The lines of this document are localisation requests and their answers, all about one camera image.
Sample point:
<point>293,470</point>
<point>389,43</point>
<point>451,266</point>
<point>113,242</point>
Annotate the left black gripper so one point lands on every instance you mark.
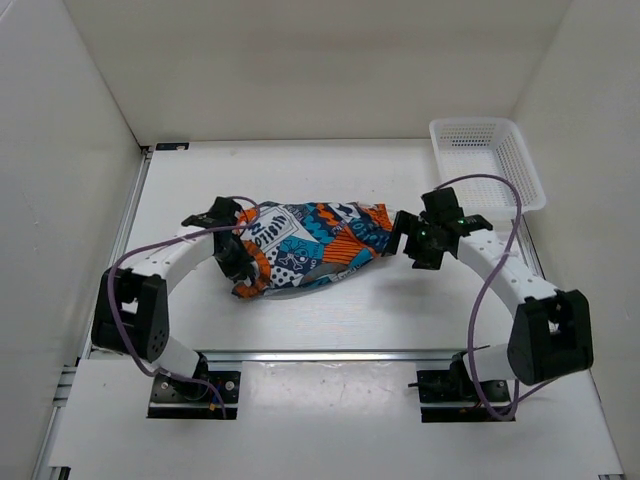
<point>241,269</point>

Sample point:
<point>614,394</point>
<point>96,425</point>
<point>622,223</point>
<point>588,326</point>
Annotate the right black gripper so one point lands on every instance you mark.
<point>403,223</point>

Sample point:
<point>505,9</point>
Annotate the colourful patterned shorts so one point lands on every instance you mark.
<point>310,245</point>

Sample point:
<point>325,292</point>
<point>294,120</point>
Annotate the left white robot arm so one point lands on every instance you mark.
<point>132,309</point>

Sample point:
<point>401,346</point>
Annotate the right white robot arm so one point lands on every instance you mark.
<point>480,249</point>

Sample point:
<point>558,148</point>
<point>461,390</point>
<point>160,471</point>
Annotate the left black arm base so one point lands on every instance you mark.
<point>171,399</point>

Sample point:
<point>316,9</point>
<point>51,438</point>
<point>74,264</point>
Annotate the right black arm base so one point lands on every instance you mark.
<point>446,392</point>

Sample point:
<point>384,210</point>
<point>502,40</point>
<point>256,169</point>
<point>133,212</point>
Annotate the white perforated plastic basket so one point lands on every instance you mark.
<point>486,145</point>

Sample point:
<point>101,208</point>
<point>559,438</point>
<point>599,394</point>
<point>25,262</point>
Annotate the small black corner label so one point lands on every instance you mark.
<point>172,146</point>

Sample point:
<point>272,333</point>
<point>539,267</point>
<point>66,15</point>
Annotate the aluminium front rail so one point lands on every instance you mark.
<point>270,356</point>

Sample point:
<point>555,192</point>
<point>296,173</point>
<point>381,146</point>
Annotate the right aluminium side rail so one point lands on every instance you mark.
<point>530,245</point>

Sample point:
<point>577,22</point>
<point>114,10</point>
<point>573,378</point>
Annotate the aluminium side rail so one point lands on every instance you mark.
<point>64,386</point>
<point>530,245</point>

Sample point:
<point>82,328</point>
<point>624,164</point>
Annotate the left aluminium side rail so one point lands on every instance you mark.
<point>64,386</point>

